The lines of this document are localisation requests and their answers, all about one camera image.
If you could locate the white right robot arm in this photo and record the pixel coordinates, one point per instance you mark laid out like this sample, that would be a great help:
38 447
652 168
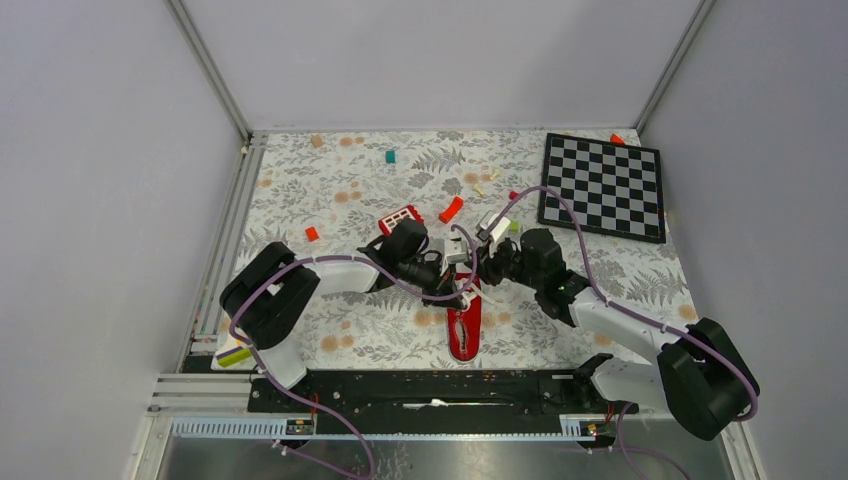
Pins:
693 372

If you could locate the black grey chessboard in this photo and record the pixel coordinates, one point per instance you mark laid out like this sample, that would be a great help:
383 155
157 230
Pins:
613 189

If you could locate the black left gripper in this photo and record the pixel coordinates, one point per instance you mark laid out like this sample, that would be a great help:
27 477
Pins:
444 278

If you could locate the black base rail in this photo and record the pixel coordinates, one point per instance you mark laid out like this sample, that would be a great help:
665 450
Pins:
447 402

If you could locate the yellow green block stack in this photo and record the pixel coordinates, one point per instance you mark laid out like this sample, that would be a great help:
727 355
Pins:
230 356

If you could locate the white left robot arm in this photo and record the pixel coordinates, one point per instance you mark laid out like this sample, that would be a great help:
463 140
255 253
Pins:
267 298

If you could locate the red canvas sneaker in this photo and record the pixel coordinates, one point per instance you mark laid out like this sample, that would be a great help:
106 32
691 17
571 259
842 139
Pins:
465 326

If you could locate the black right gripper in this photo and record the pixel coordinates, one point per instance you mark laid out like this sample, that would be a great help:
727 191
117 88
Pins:
487 260

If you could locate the red white window brick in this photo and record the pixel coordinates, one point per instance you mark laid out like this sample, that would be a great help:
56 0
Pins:
387 223

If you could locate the orange red curved block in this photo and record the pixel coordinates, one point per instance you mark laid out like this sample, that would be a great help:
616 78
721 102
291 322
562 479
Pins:
452 210

